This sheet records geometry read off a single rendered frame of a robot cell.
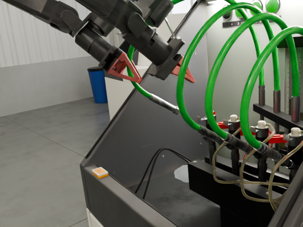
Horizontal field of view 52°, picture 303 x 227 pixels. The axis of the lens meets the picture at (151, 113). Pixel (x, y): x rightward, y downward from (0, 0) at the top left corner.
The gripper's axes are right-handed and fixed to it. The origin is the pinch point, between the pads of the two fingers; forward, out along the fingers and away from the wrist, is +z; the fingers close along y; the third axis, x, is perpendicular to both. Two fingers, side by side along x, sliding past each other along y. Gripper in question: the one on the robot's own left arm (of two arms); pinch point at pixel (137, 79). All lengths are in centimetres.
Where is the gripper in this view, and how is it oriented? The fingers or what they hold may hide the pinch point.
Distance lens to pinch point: 83.4
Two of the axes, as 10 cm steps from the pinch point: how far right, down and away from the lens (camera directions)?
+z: 7.7, 6.3, -1.1
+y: 1.7, -0.3, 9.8
